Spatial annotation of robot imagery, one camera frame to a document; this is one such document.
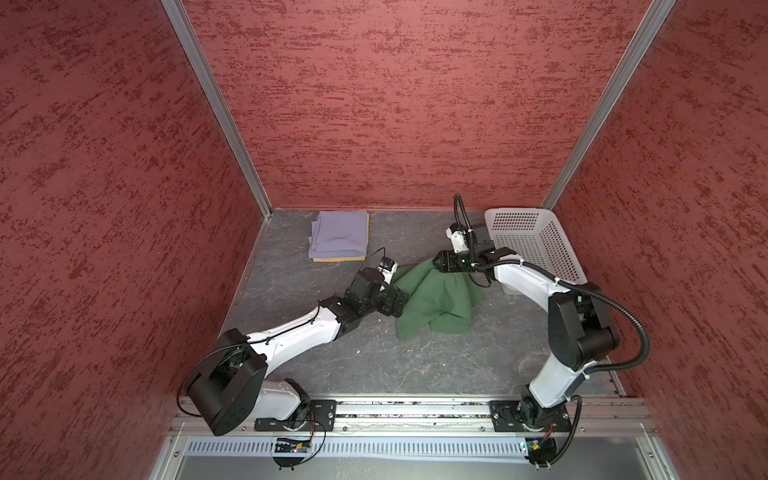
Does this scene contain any corner aluminium post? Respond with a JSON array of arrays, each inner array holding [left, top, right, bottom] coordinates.
[[161, 0, 274, 220], [541, 0, 676, 210]]

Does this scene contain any right small circuit board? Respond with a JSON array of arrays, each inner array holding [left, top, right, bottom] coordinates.
[[525, 438, 558, 463]]

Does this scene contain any left corner aluminium post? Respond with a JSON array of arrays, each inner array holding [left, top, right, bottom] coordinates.
[[161, 0, 274, 220]]

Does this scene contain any right corner aluminium post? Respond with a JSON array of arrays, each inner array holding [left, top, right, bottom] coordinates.
[[541, 0, 676, 210]]

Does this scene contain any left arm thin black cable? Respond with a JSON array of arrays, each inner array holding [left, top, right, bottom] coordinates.
[[175, 247, 388, 419]]

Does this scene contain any lavender skirt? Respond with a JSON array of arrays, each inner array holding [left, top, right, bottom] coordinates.
[[308, 209, 371, 262]]

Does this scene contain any small circuit board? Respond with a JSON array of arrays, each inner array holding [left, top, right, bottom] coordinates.
[[274, 437, 313, 455], [525, 438, 558, 463]]

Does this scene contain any aluminium front rail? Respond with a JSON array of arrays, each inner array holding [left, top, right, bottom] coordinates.
[[167, 395, 661, 439]]

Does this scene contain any white plastic basket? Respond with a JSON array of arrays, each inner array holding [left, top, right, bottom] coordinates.
[[484, 207, 587, 284]]

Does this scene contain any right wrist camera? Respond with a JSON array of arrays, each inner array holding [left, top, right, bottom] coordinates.
[[446, 223, 469, 254]]

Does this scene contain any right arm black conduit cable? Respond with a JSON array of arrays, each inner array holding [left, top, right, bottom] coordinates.
[[452, 193, 652, 467]]

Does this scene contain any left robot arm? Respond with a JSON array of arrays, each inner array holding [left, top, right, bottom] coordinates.
[[181, 257, 409, 436]]

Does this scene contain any green skirt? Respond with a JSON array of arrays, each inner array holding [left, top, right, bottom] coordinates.
[[393, 259, 485, 341]]

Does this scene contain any yellow skirt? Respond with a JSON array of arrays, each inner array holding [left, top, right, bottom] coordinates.
[[311, 211, 372, 264]]

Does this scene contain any left small circuit board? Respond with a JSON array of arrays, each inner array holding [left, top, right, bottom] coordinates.
[[274, 437, 313, 455]]

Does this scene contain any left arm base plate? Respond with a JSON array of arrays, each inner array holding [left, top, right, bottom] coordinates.
[[254, 399, 337, 432]]

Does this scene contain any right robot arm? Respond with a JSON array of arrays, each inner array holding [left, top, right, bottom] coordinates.
[[433, 223, 619, 431]]

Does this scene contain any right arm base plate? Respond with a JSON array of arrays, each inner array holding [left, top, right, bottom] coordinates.
[[489, 398, 572, 433]]

